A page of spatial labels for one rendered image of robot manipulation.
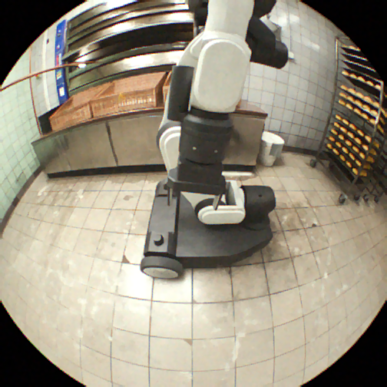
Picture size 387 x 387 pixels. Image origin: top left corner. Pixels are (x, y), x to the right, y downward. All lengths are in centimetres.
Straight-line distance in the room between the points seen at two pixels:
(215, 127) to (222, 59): 10
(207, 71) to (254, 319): 90
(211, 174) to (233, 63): 20
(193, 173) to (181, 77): 17
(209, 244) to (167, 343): 55
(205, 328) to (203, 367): 24
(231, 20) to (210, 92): 14
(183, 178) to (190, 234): 49
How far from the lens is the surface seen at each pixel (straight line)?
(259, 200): 73
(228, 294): 85
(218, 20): 27
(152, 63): 169
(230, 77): 22
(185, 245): 74
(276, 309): 92
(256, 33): 51
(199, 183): 31
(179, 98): 26
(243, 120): 121
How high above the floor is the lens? 82
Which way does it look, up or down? 43 degrees down
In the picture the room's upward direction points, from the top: straight up
